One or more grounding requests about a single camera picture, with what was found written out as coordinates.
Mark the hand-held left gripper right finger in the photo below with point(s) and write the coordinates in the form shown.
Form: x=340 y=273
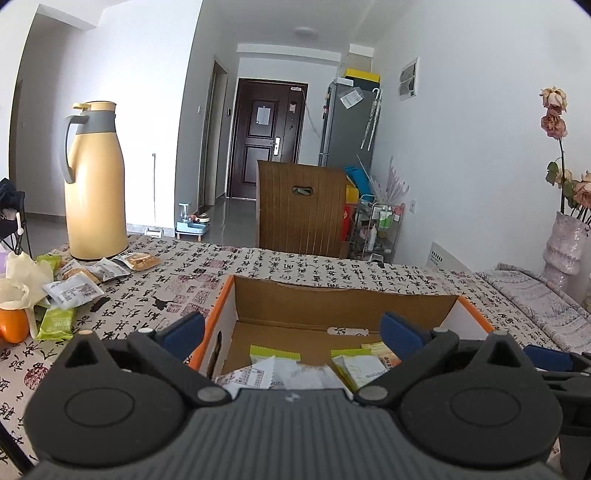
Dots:
x=401 y=334

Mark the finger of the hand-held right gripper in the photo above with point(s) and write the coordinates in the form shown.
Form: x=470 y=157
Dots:
x=549 y=357

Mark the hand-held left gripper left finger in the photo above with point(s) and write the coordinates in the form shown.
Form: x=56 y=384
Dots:
x=184 y=330

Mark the red cardboard box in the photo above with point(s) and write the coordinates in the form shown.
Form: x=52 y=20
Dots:
x=323 y=304

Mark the pile of mixed snack packets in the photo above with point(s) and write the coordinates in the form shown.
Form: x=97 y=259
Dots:
x=272 y=369

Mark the blue pet feeder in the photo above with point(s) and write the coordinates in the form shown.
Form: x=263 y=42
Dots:
x=189 y=228

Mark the metal pole stand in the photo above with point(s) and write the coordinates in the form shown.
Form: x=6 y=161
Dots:
x=154 y=232

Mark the pink textured vase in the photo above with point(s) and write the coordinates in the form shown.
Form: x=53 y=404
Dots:
x=565 y=244

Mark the metal trolley rack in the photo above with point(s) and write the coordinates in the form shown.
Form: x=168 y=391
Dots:
x=383 y=219

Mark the cluster of small snack packets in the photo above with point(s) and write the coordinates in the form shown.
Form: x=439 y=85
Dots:
x=74 y=290

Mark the red gift box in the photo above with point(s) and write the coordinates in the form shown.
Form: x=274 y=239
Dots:
x=347 y=221

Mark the white dried pampas bunch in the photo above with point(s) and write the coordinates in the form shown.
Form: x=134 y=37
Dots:
x=392 y=184

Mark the yellow plastic bin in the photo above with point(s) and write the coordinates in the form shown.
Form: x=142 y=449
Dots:
x=352 y=192

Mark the wooden chair back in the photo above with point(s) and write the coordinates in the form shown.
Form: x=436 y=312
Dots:
x=295 y=217

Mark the yellow thermos jug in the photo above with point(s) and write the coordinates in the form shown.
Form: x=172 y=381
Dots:
x=94 y=194

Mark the orange fruit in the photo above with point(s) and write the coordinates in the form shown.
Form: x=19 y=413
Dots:
x=11 y=325

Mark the dark brown entrance door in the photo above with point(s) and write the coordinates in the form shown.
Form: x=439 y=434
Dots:
x=258 y=152

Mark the grey interior door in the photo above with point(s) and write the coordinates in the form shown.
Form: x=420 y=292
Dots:
x=214 y=138

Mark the grey refrigerator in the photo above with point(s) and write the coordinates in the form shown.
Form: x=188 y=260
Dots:
x=351 y=134

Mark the white folded umbrella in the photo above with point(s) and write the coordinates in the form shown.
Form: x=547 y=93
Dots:
x=371 y=120

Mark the black folding chair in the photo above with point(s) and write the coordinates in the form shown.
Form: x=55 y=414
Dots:
x=9 y=198

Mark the dried pink rose bouquet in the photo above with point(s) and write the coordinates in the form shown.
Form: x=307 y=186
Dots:
x=554 y=124

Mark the white paper sheet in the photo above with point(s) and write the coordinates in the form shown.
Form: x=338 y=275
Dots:
x=352 y=99

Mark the yellow black box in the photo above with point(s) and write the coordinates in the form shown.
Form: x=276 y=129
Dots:
x=364 y=76

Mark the round ceiling lamp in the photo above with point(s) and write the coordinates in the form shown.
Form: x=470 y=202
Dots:
x=304 y=32

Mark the white wall heater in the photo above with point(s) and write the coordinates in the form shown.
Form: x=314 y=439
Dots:
x=438 y=254

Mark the white wall outlet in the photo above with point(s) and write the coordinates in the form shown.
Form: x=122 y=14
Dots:
x=413 y=206

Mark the white wall panel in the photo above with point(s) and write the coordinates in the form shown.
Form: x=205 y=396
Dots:
x=408 y=79

